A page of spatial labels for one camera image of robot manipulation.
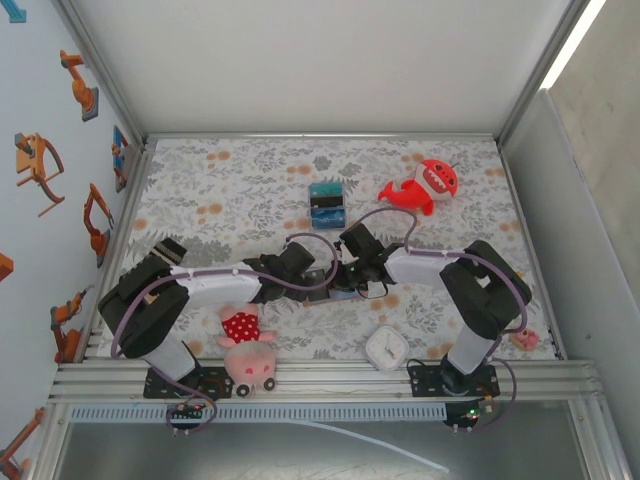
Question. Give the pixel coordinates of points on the dark green VIP card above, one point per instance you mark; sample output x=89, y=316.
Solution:
x=316, y=278

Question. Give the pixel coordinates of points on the blue credit card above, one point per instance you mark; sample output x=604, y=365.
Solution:
x=345, y=295
x=329, y=218

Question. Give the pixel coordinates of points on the blue and black box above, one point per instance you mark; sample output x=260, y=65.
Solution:
x=327, y=201

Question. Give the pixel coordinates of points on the teal credit card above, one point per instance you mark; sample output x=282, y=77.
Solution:
x=325, y=189

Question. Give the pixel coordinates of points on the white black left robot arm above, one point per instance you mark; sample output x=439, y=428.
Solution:
x=220, y=287

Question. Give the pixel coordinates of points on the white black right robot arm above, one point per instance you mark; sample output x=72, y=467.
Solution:
x=415, y=267

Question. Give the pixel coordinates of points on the white square clock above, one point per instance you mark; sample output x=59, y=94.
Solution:
x=386, y=348

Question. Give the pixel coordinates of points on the pink pig plush toy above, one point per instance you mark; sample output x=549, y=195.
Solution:
x=247, y=360

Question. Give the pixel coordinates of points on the red shark plush toy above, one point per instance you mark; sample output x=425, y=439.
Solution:
x=430, y=185

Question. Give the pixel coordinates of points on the floral patterned table mat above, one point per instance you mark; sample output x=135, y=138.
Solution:
x=225, y=175

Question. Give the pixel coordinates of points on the black white striped sock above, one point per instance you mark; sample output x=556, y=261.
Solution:
x=170, y=250

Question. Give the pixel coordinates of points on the small pink donut toy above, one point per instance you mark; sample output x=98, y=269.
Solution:
x=525, y=338

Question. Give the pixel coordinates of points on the white plastic tube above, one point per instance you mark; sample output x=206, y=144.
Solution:
x=380, y=442

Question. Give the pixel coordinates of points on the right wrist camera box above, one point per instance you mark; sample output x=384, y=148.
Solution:
x=346, y=256

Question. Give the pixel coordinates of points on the wide aluminium frame beam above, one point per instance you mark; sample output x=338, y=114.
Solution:
x=325, y=380

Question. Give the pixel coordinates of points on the aluminium frame profile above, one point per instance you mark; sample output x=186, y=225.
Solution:
x=320, y=136
x=128, y=210

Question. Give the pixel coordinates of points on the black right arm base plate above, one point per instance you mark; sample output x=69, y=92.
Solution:
x=422, y=382

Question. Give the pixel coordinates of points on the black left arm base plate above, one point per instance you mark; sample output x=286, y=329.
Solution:
x=155, y=387

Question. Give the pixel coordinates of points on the blue orange machine wall sticker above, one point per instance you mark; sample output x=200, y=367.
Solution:
x=119, y=155

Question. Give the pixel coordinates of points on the aluminium frame post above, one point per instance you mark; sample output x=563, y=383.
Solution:
x=537, y=75
x=102, y=75

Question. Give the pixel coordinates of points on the orange gripper wall sticker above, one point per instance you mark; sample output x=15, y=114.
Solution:
x=35, y=160

